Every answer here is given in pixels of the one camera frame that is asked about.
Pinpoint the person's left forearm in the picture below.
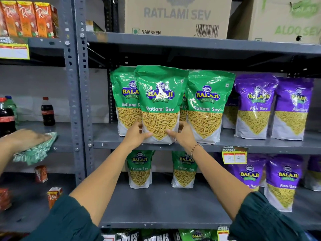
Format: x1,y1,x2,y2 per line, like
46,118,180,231
69,142,142,226

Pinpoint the green patterned cleaning cloth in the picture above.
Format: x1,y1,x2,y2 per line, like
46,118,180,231
13,132,58,166

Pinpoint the orange juice carton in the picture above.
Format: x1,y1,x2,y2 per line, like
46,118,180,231
1,0,23,37
34,2,60,38
17,1,39,37
0,7,8,36

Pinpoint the grey metal shelf rack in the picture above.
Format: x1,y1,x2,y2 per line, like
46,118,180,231
0,0,87,234
73,0,321,232

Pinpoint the yellow price tag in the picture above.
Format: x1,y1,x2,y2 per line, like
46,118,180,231
222,146,249,165
217,225,230,241

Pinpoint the large cola bottle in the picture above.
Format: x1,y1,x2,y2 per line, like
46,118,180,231
0,97,17,137

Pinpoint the another person's forearm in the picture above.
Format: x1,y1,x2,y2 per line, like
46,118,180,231
0,136,16,174

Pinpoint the black snack packet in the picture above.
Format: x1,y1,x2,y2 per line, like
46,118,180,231
140,229,177,241
101,230,141,241

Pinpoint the green soda bottle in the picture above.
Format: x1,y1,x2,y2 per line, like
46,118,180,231
5,95,18,124

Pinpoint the small yellow green carton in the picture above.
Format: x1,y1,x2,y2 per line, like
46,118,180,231
86,20,105,32

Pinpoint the small cola bottle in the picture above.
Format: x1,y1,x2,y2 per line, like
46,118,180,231
41,97,56,126

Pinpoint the cardboard box with green print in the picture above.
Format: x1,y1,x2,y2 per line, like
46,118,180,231
248,0,321,45

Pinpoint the beaded bracelet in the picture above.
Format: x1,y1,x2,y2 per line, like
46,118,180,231
190,144,204,158

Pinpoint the small red juice carton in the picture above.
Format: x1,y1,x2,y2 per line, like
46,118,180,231
0,188,12,212
34,165,48,183
47,187,63,209

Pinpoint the person's right hand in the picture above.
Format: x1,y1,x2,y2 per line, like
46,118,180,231
166,121,202,152

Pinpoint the person's left hand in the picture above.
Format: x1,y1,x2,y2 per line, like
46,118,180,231
123,121,153,151

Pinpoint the green snack packet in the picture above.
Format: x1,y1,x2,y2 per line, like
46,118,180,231
186,70,236,145
179,93,188,122
134,65,189,145
171,151,198,189
126,150,155,189
178,229,218,241
110,66,143,137

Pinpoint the purple snack packet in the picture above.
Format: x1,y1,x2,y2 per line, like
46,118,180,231
264,155,304,213
304,155,321,191
271,77,314,141
226,154,268,191
234,74,279,140
222,94,239,129

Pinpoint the dark green sleeve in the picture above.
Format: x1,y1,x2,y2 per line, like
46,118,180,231
228,191,312,241
21,194,105,241

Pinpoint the person's right forearm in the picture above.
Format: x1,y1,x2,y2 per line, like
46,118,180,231
191,144,252,220

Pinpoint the cardboard box with grey print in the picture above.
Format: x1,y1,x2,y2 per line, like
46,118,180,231
124,0,233,39

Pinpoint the wide yellow shelf price label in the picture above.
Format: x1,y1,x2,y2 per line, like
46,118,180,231
0,36,30,60

